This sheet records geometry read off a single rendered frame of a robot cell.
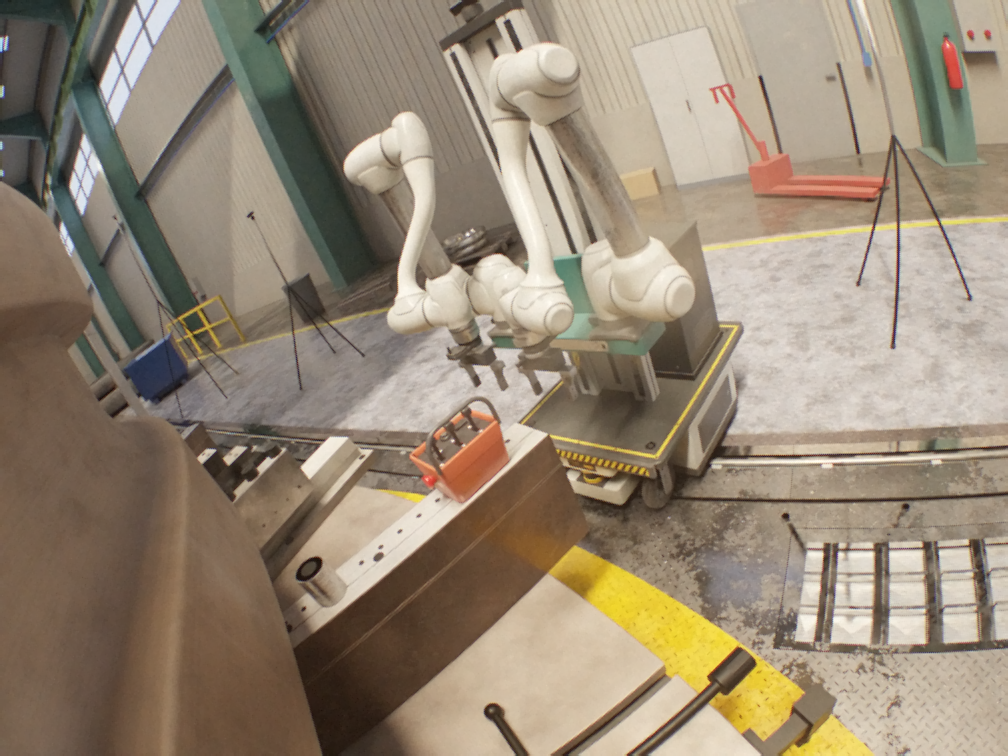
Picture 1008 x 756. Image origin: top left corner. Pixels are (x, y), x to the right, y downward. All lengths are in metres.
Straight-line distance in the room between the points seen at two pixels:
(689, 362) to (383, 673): 1.45
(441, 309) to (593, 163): 0.64
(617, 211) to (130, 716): 1.23
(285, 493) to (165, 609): 1.45
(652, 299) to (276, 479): 1.51
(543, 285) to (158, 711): 1.03
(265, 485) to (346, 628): 0.96
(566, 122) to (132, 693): 1.20
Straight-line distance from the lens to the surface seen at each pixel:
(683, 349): 1.85
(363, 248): 10.34
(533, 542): 1.32
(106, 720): 0.56
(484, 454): 1.13
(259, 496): 1.98
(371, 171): 1.65
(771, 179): 5.33
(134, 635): 0.63
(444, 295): 1.45
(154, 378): 10.46
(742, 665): 1.12
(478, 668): 1.33
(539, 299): 1.10
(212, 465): 2.01
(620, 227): 1.19
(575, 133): 1.13
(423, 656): 1.31
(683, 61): 6.35
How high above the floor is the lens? 1.38
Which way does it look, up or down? 26 degrees down
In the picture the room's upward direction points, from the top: 25 degrees counter-clockwise
